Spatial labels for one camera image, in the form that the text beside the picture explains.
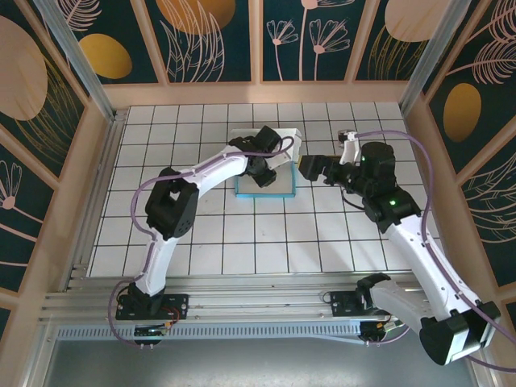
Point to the pink flowers wall panel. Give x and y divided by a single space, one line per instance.
306 60

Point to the teal and white paper box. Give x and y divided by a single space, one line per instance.
266 196

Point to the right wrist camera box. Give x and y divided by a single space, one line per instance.
350 151

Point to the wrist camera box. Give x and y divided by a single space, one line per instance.
280 161
350 151

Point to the aluminium side frame rail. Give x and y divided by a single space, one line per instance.
97 193

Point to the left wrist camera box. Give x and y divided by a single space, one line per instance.
280 161

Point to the orange circle leaf wall panel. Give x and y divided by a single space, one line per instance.
193 16

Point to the single flower stems wall panel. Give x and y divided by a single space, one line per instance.
20 225

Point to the grey metal sheet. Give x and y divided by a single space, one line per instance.
258 367

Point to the pink leaf outline wall panel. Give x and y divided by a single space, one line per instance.
496 209

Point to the aluminium left frame post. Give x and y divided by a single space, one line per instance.
80 68

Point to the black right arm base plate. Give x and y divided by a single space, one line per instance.
342 302

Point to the aluminium base frame rails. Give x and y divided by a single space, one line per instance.
258 300

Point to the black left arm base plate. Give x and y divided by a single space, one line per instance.
177 306

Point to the pink circle gold lines panel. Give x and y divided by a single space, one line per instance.
403 20

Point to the yellow oval fern wall panel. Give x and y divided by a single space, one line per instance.
463 113

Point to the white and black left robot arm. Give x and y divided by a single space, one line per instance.
155 262

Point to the aluminium right frame post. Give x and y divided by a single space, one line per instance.
432 60

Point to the aluminium frame post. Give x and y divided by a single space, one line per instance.
80 68
432 60

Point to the framed picture at left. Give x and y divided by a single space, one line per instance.
20 72

